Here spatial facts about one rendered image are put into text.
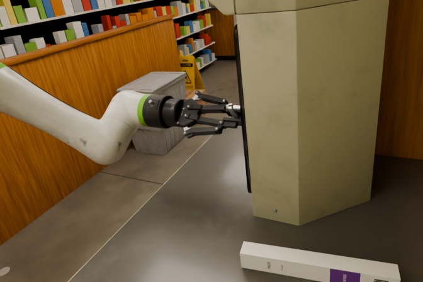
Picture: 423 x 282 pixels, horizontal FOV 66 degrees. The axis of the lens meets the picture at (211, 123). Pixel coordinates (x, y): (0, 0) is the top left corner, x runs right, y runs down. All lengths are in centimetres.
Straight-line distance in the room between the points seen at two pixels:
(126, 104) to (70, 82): 195
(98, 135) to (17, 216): 193
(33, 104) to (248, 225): 60
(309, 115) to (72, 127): 58
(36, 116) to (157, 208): 38
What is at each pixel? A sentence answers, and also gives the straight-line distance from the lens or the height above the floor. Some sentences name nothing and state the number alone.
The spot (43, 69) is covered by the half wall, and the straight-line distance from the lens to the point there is 272.
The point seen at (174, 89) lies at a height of 56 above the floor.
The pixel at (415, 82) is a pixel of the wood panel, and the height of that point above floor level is 117.
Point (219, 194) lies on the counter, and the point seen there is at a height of 94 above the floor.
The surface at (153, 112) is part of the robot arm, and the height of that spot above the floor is 117.
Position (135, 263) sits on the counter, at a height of 94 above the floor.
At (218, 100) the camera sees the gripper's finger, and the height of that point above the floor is 119.
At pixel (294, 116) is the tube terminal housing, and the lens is 66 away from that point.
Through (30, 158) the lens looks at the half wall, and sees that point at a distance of 271.
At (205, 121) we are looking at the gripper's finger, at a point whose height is 115.
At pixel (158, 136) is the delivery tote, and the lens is 303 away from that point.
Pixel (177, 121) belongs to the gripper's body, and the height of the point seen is 115.
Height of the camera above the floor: 148
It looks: 24 degrees down
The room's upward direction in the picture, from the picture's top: 8 degrees counter-clockwise
